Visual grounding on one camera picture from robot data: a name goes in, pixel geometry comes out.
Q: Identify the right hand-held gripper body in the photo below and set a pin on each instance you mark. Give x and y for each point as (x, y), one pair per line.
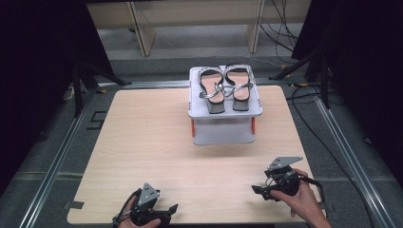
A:
(286, 182)

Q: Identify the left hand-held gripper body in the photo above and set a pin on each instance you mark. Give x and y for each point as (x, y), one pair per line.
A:
(148, 193)

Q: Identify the white two-tier shoe rack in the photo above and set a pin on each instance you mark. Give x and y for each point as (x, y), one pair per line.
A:
(221, 131)

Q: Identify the person's right hand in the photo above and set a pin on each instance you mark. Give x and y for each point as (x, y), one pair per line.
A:
(304, 199)

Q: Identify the person's left hand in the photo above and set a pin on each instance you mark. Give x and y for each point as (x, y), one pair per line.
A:
(139, 226)

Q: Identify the black tape strip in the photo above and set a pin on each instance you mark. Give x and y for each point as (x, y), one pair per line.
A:
(75, 205)

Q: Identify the black metal stand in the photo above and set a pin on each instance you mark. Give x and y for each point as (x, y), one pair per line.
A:
(79, 91)
(323, 82)

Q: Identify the black curtain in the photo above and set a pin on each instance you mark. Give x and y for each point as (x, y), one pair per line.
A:
(34, 79)
(370, 63)

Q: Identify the light wooden desk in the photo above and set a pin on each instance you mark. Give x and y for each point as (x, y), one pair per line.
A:
(190, 12)

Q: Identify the aluminium floor rail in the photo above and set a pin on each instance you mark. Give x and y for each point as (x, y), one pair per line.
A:
(152, 84)
(55, 164)
(355, 164)

